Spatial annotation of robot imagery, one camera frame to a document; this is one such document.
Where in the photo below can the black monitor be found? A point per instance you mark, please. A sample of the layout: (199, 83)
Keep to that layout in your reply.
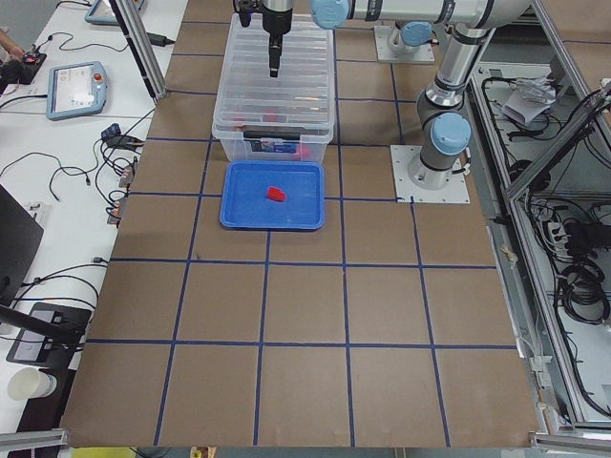
(20, 239)

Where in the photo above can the white power strip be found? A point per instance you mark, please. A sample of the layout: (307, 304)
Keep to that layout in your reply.
(556, 238)

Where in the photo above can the clear plastic storage box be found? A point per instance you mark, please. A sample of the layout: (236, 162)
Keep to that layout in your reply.
(272, 138)

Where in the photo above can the blue plastic tray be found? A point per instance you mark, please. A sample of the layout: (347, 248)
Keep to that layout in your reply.
(244, 205)

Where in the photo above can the black power adapter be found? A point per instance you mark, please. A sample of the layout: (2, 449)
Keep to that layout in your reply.
(159, 40)

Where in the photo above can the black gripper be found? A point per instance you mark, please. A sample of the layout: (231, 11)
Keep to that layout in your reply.
(277, 20)

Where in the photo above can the aluminium frame post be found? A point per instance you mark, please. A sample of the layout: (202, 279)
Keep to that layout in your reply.
(128, 18)

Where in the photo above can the white paper cup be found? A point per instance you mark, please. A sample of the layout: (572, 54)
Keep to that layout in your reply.
(31, 383)

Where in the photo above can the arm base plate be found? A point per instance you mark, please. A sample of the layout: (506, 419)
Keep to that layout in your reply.
(404, 42)
(415, 183)

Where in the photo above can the black box latch handle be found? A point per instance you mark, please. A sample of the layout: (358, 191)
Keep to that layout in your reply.
(252, 134)

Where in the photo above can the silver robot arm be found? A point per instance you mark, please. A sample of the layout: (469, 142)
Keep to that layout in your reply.
(447, 133)

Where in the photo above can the clear plastic box lid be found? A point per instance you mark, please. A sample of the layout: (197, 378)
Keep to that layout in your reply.
(277, 81)

